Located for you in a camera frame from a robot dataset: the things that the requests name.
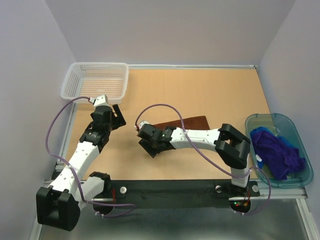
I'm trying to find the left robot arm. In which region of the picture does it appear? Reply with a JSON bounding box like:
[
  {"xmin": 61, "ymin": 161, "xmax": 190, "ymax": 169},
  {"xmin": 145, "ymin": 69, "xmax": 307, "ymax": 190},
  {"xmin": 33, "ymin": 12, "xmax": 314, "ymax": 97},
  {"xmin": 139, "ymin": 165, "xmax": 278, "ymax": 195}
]
[{"xmin": 36, "ymin": 104, "xmax": 126, "ymax": 231}]

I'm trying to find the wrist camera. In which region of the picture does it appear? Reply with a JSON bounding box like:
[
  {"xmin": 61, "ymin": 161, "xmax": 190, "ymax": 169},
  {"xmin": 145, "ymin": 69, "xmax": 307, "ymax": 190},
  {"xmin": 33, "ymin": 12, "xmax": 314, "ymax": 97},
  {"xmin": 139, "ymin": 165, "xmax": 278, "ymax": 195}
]
[
  {"xmin": 89, "ymin": 94, "xmax": 109, "ymax": 108},
  {"xmin": 135, "ymin": 120, "xmax": 149, "ymax": 131}
]

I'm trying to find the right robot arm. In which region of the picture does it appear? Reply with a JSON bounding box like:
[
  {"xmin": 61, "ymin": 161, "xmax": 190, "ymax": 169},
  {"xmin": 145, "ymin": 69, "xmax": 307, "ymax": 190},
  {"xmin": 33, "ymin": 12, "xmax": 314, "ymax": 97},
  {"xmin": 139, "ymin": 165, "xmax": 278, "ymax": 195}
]
[{"xmin": 135, "ymin": 121, "xmax": 251, "ymax": 195}]

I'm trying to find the teal translucent plastic bin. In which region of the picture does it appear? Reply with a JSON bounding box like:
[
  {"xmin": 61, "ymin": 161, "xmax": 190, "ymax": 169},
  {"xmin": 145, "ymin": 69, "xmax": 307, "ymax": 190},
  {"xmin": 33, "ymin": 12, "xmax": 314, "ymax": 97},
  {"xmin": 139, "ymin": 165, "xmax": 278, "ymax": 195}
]
[{"xmin": 245, "ymin": 113, "xmax": 314, "ymax": 189}]

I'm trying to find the aluminium frame rail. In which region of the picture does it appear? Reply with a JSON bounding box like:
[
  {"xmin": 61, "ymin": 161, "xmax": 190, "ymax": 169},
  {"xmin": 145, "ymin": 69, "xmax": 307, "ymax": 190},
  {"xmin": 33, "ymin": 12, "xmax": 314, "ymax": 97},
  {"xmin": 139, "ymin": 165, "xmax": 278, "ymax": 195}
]
[{"xmin": 28, "ymin": 103, "xmax": 77, "ymax": 240}]

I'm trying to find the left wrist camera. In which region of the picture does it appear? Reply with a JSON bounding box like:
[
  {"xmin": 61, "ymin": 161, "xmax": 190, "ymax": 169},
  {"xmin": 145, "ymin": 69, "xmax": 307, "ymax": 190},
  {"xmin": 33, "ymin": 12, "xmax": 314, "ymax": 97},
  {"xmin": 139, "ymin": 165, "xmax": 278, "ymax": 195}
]
[{"xmin": 89, "ymin": 94, "xmax": 109, "ymax": 108}]

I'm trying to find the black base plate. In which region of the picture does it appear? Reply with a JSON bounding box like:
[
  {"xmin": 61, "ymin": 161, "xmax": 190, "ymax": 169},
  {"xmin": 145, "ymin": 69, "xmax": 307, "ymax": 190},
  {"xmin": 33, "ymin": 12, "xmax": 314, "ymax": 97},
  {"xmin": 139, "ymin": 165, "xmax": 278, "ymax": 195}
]
[{"xmin": 94, "ymin": 179, "xmax": 260, "ymax": 209}]

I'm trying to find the blue towel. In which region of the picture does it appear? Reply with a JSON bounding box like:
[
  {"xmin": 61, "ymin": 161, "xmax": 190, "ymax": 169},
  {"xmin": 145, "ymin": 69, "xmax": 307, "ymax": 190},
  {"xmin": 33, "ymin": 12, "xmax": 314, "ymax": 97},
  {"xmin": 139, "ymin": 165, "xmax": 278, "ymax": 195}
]
[{"xmin": 250, "ymin": 126, "xmax": 294, "ymax": 169}]

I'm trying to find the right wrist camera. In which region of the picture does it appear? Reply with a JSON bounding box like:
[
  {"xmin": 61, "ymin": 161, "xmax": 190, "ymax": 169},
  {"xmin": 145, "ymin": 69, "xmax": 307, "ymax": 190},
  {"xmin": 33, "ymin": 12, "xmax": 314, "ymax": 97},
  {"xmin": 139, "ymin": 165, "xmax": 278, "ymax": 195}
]
[{"xmin": 135, "ymin": 120, "xmax": 149, "ymax": 131}]

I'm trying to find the white plastic mesh basket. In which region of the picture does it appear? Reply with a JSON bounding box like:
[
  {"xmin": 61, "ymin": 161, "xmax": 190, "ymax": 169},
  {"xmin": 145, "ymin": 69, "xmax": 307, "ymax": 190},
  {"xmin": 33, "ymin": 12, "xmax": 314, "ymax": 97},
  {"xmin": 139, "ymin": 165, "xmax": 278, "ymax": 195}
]
[{"xmin": 60, "ymin": 62, "xmax": 129, "ymax": 105}]

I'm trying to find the brown towel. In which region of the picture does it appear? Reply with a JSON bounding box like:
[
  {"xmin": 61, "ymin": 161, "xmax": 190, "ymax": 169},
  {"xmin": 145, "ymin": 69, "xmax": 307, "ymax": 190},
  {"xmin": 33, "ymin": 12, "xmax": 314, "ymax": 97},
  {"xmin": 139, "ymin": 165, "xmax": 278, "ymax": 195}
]
[{"xmin": 149, "ymin": 115, "xmax": 211, "ymax": 151}]

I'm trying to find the purple towel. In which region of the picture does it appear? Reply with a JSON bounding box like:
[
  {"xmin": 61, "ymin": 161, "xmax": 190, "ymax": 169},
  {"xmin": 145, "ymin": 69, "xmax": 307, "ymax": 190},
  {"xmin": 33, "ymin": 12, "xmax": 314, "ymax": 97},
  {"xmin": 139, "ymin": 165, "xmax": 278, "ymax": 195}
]
[{"xmin": 251, "ymin": 131, "xmax": 306, "ymax": 181}]

